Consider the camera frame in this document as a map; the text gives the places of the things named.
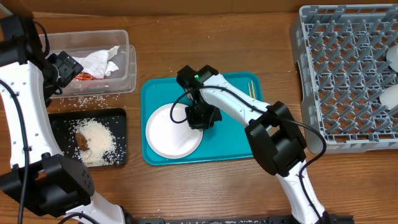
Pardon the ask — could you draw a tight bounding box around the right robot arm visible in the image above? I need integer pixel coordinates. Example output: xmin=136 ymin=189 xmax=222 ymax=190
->
xmin=177 ymin=65 xmax=330 ymax=223

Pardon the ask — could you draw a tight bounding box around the large white plate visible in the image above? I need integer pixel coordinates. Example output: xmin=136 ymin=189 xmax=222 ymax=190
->
xmin=146 ymin=103 xmax=203 ymax=159

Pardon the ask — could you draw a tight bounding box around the red sauce packet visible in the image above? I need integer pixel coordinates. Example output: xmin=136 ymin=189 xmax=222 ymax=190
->
xmin=73 ymin=72 xmax=99 ymax=81

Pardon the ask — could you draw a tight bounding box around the teal serving tray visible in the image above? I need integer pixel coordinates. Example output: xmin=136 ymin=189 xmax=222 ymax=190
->
xmin=141 ymin=78 xmax=252 ymax=166

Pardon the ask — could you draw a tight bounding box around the white cup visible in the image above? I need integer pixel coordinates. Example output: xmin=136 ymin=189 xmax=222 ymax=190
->
xmin=379 ymin=85 xmax=398 ymax=110

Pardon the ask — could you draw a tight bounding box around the pile of rice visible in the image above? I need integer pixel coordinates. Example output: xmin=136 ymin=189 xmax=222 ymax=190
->
xmin=68 ymin=118 xmax=126 ymax=167

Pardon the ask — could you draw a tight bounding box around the black rectangular tray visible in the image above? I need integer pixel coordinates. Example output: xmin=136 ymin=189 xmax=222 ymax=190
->
xmin=49 ymin=108 xmax=127 ymax=166

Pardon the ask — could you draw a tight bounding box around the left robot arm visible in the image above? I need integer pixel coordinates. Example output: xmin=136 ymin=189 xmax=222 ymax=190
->
xmin=1 ymin=14 xmax=132 ymax=223

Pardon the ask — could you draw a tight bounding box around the clear plastic bin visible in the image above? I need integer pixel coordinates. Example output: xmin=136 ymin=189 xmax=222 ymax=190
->
xmin=39 ymin=30 xmax=137 ymax=98

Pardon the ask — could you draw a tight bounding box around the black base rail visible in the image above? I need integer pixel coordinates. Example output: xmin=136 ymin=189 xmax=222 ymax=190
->
xmin=133 ymin=215 xmax=355 ymax=224

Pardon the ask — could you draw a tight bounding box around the brown food scrap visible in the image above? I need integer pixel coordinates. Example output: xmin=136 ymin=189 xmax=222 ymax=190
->
xmin=75 ymin=132 xmax=89 ymax=151

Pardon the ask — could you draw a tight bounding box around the white napkin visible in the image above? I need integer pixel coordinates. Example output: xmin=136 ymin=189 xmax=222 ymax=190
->
xmin=73 ymin=46 xmax=119 ymax=80

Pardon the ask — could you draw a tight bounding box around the grey saucer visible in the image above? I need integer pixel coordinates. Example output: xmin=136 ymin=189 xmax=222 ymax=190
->
xmin=386 ymin=45 xmax=398 ymax=72

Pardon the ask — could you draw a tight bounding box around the grey dishwasher rack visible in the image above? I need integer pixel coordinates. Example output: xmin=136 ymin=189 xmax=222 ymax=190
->
xmin=290 ymin=4 xmax=397 ymax=154

